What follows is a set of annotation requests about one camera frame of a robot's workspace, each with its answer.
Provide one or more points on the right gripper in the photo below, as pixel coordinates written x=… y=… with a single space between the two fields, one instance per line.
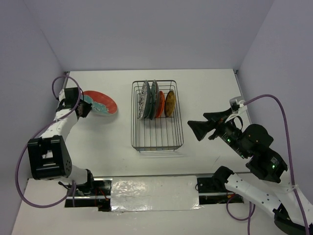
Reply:
x=199 y=127

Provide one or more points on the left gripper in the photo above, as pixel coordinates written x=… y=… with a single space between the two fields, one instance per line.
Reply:
x=88 y=108

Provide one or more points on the red plate with teal flower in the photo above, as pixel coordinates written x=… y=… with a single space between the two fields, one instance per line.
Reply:
x=100 y=103

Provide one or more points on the dark green plate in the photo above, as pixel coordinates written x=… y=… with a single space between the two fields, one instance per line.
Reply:
x=152 y=102

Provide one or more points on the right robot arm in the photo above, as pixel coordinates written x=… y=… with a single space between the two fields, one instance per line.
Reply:
x=291 y=211

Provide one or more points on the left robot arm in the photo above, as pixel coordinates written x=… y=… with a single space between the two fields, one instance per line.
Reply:
x=48 y=155

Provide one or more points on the yellow brown plate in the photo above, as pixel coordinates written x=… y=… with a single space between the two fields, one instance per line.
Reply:
x=170 y=102

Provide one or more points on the orange plate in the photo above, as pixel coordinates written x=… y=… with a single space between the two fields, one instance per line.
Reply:
x=161 y=104

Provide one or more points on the speckled white plate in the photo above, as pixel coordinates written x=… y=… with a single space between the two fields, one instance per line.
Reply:
x=144 y=100

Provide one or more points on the silver foil tape patch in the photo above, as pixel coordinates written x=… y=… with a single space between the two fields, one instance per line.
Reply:
x=160 y=193

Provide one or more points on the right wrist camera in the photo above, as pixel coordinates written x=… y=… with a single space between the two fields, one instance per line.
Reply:
x=237 y=107

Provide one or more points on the wire dish rack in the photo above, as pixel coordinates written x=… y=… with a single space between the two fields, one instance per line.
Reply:
x=156 y=123

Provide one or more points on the black mounting rail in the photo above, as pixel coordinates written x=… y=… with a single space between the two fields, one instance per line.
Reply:
x=100 y=197

